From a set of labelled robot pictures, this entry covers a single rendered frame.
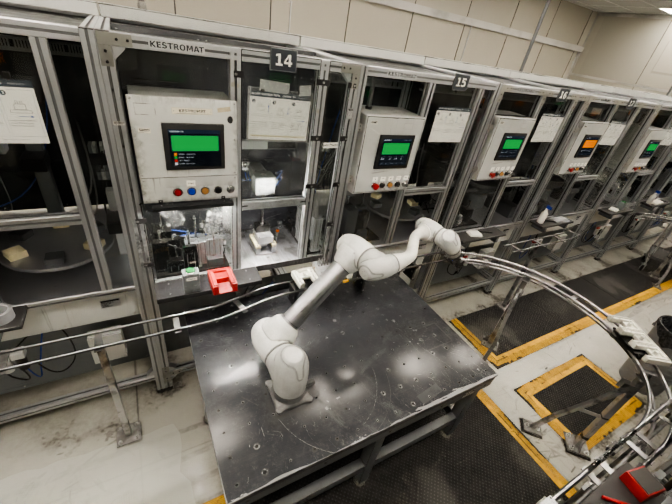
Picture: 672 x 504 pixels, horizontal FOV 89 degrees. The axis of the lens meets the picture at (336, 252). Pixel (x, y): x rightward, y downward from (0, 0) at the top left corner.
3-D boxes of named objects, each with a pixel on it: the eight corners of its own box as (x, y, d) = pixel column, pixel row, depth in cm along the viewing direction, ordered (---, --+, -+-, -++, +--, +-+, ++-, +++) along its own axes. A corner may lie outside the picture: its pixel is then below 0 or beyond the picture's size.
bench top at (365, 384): (226, 510, 124) (226, 505, 122) (183, 315, 198) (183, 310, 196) (495, 379, 193) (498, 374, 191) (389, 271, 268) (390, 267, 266)
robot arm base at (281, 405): (321, 398, 162) (322, 391, 159) (277, 415, 152) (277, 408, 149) (305, 368, 175) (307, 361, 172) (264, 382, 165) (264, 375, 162)
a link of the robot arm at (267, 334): (258, 365, 154) (238, 333, 168) (278, 371, 167) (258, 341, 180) (373, 242, 158) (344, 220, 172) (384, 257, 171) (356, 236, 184)
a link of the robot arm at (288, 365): (282, 406, 150) (286, 375, 138) (264, 376, 161) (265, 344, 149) (313, 390, 159) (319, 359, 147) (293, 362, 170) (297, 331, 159)
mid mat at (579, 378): (580, 456, 230) (581, 456, 230) (513, 390, 269) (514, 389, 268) (646, 404, 277) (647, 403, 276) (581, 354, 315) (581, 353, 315)
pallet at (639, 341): (601, 324, 227) (610, 313, 221) (621, 327, 227) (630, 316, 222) (638, 369, 196) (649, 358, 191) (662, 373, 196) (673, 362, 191)
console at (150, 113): (144, 206, 151) (125, 95, 126) (140, 181, 171) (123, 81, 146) (239, 199, 171) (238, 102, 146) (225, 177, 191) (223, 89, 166)
